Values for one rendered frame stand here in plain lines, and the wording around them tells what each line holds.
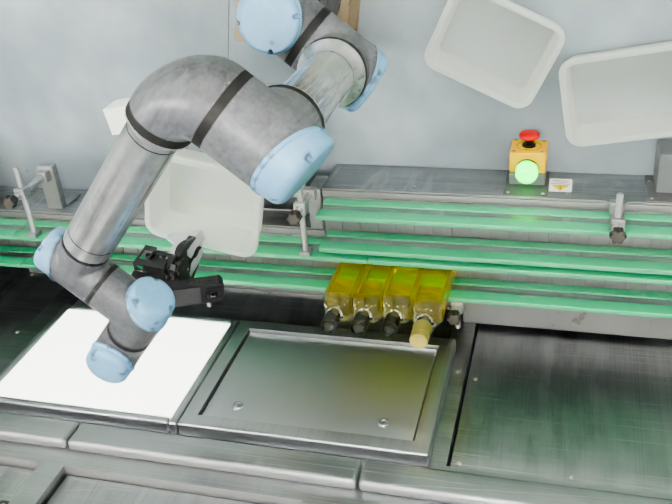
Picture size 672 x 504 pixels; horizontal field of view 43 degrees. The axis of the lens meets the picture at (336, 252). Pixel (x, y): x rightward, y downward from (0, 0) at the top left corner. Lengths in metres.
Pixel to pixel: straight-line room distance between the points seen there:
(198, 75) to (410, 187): 0.76
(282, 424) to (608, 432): 0.58
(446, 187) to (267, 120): 0.74
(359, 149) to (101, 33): 0.61
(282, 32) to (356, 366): 0.67
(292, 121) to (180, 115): 0.14
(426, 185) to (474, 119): 0.17
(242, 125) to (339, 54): 0.38
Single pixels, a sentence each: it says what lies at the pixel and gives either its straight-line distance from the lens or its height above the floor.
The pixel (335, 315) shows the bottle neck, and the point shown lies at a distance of 1.60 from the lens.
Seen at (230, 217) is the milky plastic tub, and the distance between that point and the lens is 1.64.
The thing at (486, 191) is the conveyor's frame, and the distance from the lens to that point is 1.70.
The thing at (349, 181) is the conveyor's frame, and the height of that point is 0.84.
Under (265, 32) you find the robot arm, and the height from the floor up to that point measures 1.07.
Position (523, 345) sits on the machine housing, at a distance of 1.81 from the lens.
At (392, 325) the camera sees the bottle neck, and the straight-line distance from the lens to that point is 1.56.
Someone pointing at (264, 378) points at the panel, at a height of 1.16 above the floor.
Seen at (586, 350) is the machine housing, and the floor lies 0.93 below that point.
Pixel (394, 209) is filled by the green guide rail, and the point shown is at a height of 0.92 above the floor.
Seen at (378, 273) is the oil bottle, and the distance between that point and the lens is 1.69.
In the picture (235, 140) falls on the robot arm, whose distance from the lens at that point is 1.05.
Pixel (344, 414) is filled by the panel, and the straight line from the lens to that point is 1.59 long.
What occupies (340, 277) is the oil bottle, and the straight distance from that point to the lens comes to 1.68.
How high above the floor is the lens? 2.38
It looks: 56 degrees down
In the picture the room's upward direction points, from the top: 153 degrees counter-clockwise
